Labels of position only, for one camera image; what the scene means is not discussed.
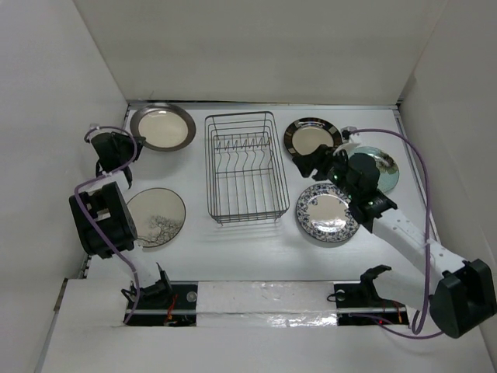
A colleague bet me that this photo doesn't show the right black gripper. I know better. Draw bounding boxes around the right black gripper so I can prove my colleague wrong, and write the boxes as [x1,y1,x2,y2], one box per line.
[291,145,357,200]

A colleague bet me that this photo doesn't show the brown rimmed cream plate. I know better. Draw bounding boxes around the brown rimmed cream plate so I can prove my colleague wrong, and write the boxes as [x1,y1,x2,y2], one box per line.
[130,104,196,152]

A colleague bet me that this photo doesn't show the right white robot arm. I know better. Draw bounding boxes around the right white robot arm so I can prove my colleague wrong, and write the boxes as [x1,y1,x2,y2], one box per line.
[292,145,496,339]

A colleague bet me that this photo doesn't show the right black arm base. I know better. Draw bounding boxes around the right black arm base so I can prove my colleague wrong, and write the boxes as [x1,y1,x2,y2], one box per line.
[327,283,409,326]

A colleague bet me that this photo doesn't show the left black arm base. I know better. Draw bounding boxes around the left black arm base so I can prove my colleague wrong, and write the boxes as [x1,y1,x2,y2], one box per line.
[127,281,198,327]

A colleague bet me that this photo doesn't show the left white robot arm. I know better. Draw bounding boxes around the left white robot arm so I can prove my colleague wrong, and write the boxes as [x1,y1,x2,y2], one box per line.
[68,126,174,309]

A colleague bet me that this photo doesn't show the black striped rim plate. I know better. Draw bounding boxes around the black striped rim plate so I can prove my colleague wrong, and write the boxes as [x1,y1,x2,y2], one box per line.
[283,117,342,157]

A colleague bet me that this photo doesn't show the blue floral pattern plate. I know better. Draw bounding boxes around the blue floral pattern plate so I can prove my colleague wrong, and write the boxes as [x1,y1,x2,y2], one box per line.
[296,183,360,243]

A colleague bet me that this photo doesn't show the teal flower plate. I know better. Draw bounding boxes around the teal flower plate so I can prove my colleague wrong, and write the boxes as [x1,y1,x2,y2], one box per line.
[349,146,400,194]

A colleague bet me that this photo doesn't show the tree pattern cream plate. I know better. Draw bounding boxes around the tree pattern cream plate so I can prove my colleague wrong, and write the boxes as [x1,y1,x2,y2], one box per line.
[127,188,186,249]

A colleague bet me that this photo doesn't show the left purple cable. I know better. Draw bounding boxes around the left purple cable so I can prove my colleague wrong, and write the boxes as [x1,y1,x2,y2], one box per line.
[73,124,141,323]

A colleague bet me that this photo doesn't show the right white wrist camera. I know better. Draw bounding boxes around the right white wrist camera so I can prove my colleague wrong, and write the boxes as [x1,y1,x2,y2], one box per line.
[340,126,360,143]

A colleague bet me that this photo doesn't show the grey wire dish rack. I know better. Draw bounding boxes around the grey wire dish rack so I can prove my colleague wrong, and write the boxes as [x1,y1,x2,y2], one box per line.
[204,111,290,225]

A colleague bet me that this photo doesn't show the metal rail bar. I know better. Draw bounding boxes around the metal rail bar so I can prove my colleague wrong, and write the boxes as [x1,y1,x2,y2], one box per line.
[134,307,406,315]

